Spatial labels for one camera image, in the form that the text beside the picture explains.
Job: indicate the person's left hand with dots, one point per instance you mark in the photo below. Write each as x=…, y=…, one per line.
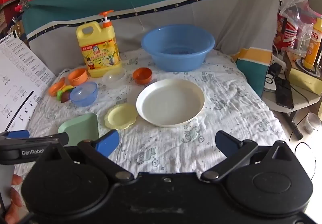
x=15, y=200

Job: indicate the pink plastic item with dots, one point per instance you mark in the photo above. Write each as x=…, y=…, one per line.
x=27, y=0

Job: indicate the white printed instruction sheet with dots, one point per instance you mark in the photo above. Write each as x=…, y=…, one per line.
x=20, y=75

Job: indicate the black phone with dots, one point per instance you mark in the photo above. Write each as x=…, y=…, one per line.
x=284, y=93

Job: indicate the red snack can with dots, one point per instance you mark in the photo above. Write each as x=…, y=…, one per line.
x=286, y=32

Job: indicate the yellow squeeze bottle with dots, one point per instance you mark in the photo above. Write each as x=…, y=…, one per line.
x=313, y=48

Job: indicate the small orange bowl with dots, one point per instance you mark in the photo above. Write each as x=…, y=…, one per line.
x=142, y=75

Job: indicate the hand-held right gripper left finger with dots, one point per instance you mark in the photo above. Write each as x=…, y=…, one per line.
x=108, y=142

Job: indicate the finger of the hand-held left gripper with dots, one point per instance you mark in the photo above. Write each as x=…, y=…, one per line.
x=17, y=134
x=61, y=137

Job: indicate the green square plate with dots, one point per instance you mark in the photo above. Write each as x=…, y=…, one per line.
x=80, y=126

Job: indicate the blue plastic basin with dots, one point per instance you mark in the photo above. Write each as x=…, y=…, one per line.
x=176, y=60

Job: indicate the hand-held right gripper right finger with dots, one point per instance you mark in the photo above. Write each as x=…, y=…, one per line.
x=226, y=143

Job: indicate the yellow box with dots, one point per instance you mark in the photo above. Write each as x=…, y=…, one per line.
x=304, y=80

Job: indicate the light green toy food piece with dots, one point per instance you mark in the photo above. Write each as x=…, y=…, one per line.
x=59, y=94

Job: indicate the white printed blanket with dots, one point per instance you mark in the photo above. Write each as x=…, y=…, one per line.
x=226, y=113

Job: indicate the white charger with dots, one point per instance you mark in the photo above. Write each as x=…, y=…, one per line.
x=270, y=83

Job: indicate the orange toy pot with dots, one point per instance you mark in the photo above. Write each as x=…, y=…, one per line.
x=78, y=76

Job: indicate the white round plate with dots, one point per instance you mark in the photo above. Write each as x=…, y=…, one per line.
x=171, y=103

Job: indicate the yellow toy food slice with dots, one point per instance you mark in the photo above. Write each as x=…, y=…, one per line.
x=69, y=87

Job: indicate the small blue translucent bowl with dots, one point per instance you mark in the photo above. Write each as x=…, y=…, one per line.
x=84, y=94

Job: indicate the grey side table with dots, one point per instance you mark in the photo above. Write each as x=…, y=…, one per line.
x=301, y=100

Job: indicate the small yellow scalloped plate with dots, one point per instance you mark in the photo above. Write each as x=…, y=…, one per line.
x=120, y=117

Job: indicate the yellow detergent pump bottle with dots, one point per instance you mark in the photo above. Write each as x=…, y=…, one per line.
x=100, y=50

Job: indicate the clear plastic cup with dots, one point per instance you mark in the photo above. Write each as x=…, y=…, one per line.
x=312, y=123

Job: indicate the small clear plastic bowl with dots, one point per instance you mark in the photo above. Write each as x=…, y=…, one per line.
x=114, y=78

